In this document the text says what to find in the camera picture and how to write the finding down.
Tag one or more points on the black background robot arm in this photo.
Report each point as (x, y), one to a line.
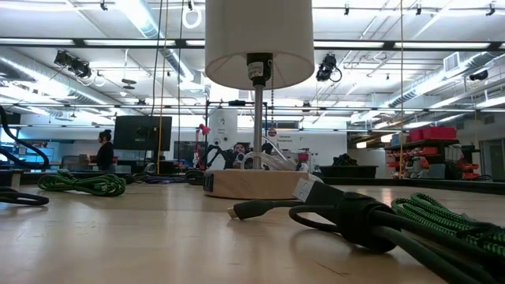
(227, 155)

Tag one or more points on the person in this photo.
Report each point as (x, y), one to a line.
(238, 152)
(105, 155)

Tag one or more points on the white pillar with signs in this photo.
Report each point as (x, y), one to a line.
(223, 134)

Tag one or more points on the red desk lamp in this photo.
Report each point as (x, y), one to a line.
(204, 128)

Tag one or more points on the black bag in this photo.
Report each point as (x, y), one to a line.
(344, 160)

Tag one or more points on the black storage tub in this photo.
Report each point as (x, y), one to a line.
(347, 172)

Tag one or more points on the white shade wooden base lamp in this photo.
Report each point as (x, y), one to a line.
(256, 39)

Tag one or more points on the black monitor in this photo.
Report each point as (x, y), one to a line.
(130, 134)

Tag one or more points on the shelf rack with red bins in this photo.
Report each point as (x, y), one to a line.
(432, 133)

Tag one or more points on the rack with orange bins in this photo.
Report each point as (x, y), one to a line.
(467, 166)

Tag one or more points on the black hanging camera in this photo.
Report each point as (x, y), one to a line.
(81, 68)
(326, 67)

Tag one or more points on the silver ventilation duct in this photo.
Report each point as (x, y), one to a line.
(39, 79)
(434, 84)
(146, 23)

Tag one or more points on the black table frame rails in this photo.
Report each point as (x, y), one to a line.
(414, 183)

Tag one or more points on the black overhead frame crossbar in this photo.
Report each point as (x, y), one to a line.
(388, 45)

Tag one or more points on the small black ceiling camera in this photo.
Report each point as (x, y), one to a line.
(478, 75)

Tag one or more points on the white metal bracket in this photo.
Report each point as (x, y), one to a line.
(16, 180)

